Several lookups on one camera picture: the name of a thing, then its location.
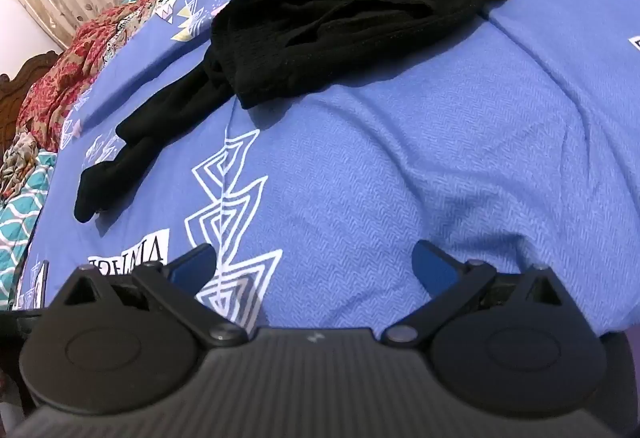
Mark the red floral blanket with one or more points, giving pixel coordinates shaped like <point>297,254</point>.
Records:
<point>55,83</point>

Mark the carved wooden headboard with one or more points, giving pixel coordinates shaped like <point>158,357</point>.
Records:
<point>25,78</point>

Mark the dark grey object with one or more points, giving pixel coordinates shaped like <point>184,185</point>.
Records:
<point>27,298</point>

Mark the black pants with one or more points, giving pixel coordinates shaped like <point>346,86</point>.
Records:
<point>325,28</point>

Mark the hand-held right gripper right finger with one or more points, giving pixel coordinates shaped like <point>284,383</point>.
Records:
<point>434,268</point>

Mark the blue printed bed sheet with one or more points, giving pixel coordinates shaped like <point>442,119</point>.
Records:
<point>425,143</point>

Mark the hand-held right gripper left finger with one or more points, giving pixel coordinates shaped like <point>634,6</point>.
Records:
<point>192,264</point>

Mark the teal patterned cloth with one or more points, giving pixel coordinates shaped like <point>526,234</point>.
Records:
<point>25,223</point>

